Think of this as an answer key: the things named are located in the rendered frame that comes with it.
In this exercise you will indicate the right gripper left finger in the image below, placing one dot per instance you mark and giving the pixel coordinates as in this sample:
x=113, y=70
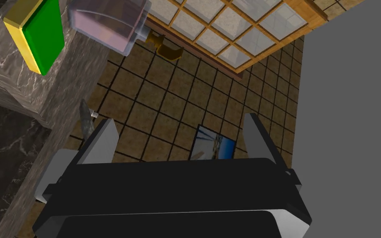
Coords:
x=100, y=145

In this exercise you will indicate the brown curved object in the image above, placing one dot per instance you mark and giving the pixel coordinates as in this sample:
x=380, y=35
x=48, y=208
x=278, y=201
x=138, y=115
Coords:
x=164, y=48

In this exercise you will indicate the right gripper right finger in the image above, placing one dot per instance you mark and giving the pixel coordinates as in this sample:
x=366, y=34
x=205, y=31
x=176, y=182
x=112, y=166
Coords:
x=256, y=140

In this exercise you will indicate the wooden lattice window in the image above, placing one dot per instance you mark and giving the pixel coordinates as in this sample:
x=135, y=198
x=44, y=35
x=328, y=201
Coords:
x=233, y=29

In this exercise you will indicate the clear pink-tinted box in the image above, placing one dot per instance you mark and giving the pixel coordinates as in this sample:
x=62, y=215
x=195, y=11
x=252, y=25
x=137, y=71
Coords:
x=111, y=23

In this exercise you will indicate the blue framed picture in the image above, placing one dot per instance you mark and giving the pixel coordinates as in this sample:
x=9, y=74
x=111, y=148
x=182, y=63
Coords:
x=214, y=145

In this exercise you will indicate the green and yellow book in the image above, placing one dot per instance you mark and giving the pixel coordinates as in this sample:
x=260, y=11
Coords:
x=41, y=34

